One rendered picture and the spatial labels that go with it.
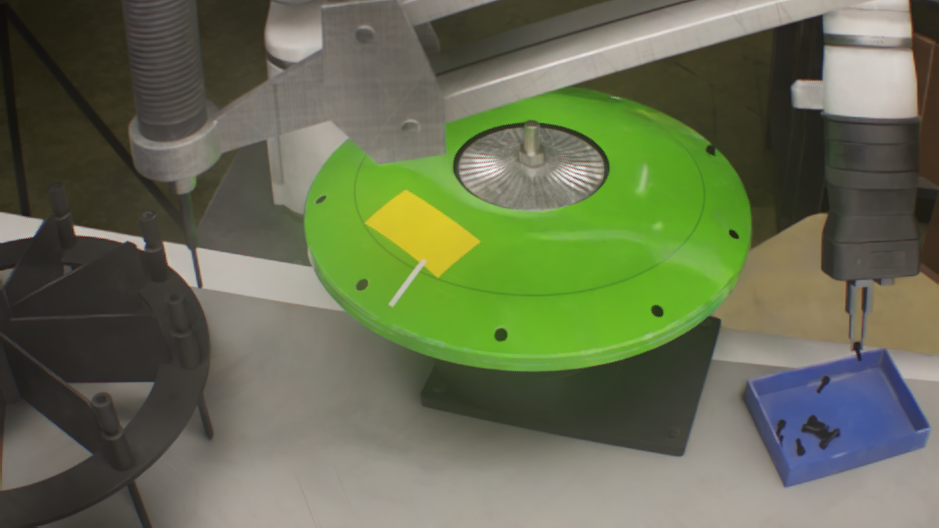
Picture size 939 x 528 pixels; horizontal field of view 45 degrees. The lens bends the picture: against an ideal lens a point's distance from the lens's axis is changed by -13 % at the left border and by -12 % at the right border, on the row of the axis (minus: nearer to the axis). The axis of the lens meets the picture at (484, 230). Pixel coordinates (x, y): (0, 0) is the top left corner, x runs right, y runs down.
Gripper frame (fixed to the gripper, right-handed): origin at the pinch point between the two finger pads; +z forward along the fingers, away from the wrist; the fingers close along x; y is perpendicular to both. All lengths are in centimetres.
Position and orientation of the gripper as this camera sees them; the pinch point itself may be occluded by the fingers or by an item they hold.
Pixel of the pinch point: (856, 349)
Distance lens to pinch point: 94.5
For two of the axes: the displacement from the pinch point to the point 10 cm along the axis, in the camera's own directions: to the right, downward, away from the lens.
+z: 0.3, 9.8, 1.7
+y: 0.4, 1.7, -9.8
